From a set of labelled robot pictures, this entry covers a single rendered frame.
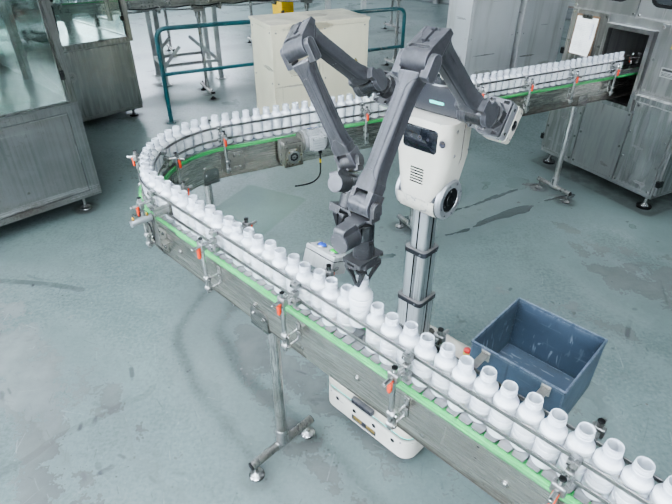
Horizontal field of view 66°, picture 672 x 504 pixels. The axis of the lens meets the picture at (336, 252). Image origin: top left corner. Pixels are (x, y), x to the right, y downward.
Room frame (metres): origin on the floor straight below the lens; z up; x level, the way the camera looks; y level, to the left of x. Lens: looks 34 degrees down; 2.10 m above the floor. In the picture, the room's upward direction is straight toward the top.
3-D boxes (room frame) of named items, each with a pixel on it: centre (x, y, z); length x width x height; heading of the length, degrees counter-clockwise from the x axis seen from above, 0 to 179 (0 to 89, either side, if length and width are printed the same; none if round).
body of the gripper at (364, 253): (1.18, -0.07, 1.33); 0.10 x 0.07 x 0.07; 136
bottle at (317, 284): (1.31, 0.05, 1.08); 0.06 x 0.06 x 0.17
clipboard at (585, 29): (4.66, -2.08, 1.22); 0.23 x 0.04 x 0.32; 28
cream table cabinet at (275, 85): (5.79, 0.29, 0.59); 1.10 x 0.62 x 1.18; 118
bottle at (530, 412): (0.81, -0.46, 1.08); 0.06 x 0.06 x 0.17
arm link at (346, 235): (1.15, -0.05, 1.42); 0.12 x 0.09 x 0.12; 137
